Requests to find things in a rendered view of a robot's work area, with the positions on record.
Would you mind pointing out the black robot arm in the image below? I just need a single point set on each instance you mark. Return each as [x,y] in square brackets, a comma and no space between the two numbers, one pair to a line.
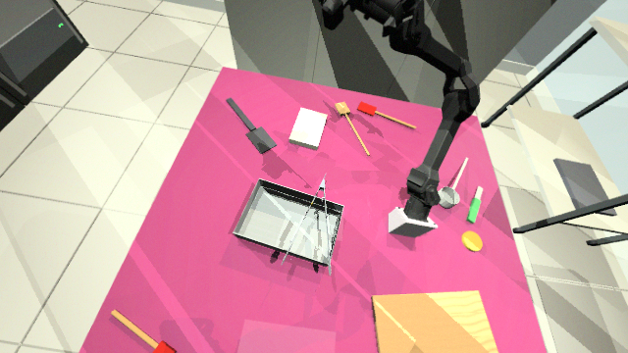
[414,37]

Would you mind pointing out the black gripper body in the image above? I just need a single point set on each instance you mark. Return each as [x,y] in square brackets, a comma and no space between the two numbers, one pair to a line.
[333,10]

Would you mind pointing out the light brown wooden board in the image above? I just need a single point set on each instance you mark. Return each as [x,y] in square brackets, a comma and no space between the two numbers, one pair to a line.
[446,322]

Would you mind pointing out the grey spatula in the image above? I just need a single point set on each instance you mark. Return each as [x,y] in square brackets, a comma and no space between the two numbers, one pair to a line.
[258,136]

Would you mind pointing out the yellow flat disc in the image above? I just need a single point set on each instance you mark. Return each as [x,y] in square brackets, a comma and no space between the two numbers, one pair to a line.
[473,241]

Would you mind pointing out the grey rectangular roasting tin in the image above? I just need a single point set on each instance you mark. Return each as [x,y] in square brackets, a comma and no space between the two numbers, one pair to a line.
[273,213]

